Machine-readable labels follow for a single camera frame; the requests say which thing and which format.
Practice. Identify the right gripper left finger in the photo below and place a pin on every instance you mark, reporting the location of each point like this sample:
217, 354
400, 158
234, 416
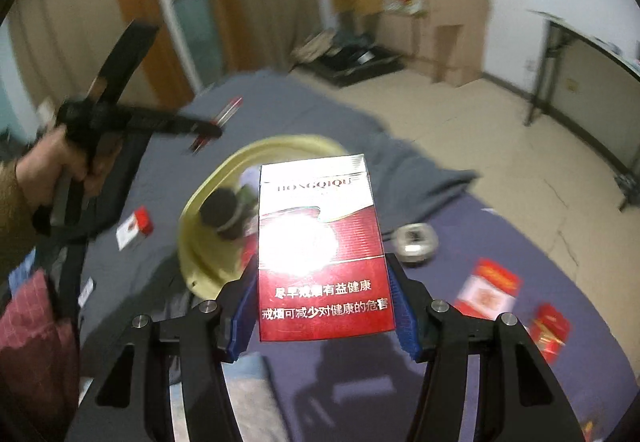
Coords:
130, 398

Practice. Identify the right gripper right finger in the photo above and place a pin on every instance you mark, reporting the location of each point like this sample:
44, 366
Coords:
519, 398

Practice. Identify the black foam ball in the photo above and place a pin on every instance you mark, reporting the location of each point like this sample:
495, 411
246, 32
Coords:
222, 212

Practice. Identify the silver round tin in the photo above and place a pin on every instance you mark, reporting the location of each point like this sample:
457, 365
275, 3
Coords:
415, 244

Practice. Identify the red white Hongqiqu cigarette pack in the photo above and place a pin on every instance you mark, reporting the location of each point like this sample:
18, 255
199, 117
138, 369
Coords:
321, 261

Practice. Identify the olive sleeve forearm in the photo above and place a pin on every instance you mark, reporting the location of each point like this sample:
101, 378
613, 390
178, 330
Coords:
18, 235

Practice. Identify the left hand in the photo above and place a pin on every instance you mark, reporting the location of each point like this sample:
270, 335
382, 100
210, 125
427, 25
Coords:
37, 173

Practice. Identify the red white pack on sheet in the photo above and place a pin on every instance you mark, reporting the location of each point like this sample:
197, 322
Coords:
134, 229

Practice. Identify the red pens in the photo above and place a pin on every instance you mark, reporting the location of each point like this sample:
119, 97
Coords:
220, 121

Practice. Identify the yellow plastic basin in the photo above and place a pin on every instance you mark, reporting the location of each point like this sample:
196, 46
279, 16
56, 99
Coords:
210, 235

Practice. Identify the grey blue bed sheet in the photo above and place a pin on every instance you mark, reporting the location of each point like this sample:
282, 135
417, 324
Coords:
363, 388

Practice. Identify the black folding table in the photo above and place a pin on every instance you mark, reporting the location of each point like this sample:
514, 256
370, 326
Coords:
589, 87

